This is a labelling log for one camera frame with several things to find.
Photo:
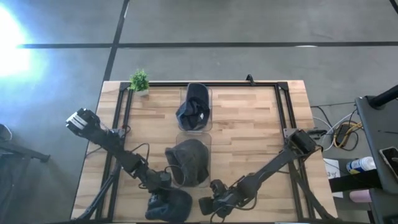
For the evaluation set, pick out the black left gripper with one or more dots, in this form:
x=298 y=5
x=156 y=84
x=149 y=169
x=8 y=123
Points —
x=158 y=199

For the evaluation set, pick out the dark navy bucket hat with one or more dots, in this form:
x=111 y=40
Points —
x=177 y=207

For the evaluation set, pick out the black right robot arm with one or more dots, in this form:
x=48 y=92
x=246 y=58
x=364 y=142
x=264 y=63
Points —
x=273 y=161

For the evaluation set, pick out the small black clamp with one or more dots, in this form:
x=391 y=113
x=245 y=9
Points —
x=250 y=79

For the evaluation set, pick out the white paper sheet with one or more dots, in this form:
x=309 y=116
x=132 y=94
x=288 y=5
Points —
x=332 y=169

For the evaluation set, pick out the black power adapter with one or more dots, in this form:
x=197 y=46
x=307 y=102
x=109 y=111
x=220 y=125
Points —
x=343 y=133

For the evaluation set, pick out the black aluminium table frame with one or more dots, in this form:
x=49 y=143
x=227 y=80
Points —
x=280 y=109

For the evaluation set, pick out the navy cap with white label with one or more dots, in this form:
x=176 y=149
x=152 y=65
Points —
x=194 y=109

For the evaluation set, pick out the pink container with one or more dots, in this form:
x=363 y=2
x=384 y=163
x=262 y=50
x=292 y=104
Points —
x=360 y=196

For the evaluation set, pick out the white and blue spray can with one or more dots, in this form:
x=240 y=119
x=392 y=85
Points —
x=360 y=165

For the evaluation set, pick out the black cart pole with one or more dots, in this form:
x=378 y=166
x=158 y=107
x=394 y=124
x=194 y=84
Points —
x=384 y=98

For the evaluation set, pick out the smartphone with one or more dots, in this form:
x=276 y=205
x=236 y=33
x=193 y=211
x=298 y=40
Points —
x=390 y=158

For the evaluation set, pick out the small green potted plant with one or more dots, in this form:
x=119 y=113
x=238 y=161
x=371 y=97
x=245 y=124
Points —
x=139 y=81

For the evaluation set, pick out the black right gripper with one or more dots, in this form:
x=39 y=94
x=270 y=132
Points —
x=225 y=197

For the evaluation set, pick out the dark grey cart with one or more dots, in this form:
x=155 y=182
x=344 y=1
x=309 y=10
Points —
x=373 y=130

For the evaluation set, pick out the black tripod stand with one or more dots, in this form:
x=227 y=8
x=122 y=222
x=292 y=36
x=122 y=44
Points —
x=21 y=152

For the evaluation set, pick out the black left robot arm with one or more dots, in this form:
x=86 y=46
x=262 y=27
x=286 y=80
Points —
x=124 y=155

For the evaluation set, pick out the dark grey fabric hat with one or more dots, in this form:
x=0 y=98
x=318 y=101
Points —
x=189 y=161

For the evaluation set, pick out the clear plastic tray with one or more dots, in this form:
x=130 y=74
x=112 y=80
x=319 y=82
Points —
x=209 y=155
x=211 y=93

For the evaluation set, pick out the black bar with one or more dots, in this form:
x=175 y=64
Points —
x=351 y=182

